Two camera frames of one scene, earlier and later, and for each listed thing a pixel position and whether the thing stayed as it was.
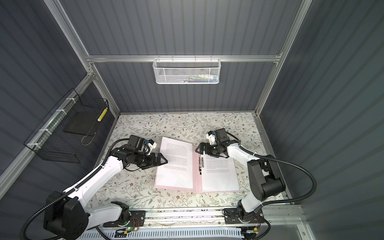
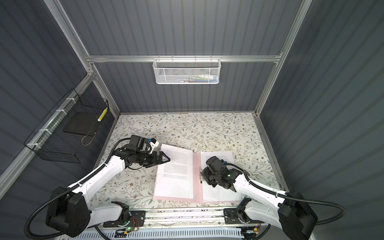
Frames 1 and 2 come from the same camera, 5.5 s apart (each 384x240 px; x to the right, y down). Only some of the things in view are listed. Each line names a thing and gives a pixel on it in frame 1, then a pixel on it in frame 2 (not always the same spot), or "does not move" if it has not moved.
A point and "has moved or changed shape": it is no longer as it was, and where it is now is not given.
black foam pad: [83, 123] does not move
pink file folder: [197, 177] to [197, 192]
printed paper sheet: [178, 171] has moved or changed shape
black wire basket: [62, 135] does not move
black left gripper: [152, 162] does not move
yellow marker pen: [103, 113] does not move
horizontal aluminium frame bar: [251, 57] does not move
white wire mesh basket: [186, 71] does not move
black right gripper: [208, 146] to [205, 175]
